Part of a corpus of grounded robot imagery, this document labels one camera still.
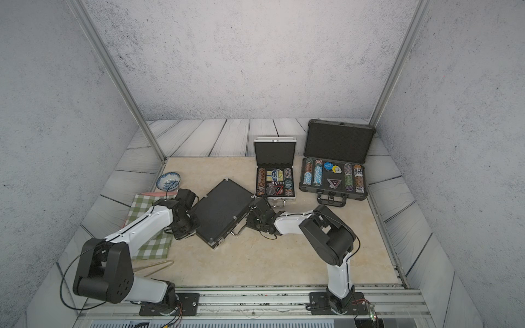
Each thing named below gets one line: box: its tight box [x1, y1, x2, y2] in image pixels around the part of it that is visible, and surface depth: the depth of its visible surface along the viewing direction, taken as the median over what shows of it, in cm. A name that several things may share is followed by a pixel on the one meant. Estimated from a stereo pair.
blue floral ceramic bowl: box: [155, 172, 182, 191], surface depth 110 cm
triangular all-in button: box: [326, 178, 342, 189], surface depth 106 cm
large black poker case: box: [298, 118, 377, 208], surface depth 108 cm
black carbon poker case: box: [189, 178, 255, 250], surface depth 95 cm
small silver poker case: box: [254, 136, 298, 209], surface depth 107 cm
